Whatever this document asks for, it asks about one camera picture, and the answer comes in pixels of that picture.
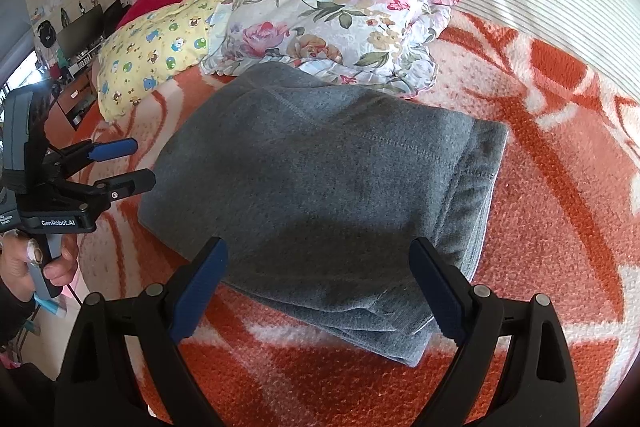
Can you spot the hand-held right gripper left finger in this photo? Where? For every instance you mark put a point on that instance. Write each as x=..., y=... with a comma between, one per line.
x=200, y=287

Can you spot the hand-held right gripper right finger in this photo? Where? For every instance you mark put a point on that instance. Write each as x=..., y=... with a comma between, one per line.
x=440, y=292

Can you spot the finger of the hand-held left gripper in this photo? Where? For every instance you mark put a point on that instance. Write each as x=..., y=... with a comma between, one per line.
x=112, y=149
x=130, y=183

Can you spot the grey pants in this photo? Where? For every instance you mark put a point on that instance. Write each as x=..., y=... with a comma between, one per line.
x=320, y=187

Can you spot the person's left hand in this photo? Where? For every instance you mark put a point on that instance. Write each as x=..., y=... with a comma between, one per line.
x=64, y=269

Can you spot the brown wooden desk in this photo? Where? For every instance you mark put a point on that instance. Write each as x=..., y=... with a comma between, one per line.
x=75, y=99

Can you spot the teal stool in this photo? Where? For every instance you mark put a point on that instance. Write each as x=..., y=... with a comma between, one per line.
x=50, y=307

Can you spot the yellow printed pillow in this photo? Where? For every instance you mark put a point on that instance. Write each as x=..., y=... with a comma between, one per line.
x=150, y=52

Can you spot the black monitor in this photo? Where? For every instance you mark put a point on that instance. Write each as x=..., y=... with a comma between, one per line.
x=80, y=29

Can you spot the orange white patterned blanket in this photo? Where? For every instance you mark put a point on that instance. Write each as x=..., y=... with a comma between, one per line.
x=550, y=217

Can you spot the person's black clothing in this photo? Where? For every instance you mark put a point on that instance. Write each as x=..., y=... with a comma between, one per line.
x=25, y=397

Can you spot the floral pillow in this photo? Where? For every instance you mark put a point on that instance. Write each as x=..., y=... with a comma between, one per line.
x=340, y=17

